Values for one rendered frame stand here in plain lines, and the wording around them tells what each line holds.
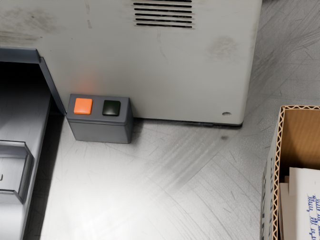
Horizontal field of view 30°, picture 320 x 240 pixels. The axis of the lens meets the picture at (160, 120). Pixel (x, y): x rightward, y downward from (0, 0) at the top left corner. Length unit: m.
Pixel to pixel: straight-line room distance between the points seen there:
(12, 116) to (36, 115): 0.02
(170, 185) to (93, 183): 0.08
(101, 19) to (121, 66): 0.07
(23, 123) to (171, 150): 0.15
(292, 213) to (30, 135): 0.26
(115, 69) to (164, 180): 0.13
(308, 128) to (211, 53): 0.10
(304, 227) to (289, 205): 0.02
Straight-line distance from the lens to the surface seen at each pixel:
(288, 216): 0.53
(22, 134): 0.60
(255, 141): 0.62
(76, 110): 0.59
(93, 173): 0.62
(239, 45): 0.50
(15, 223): 0.57
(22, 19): 0.51
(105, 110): 0.58
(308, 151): 0.55
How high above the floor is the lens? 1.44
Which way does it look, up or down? 63 degrees down
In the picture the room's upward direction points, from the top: 7 degrees counter-clockwise
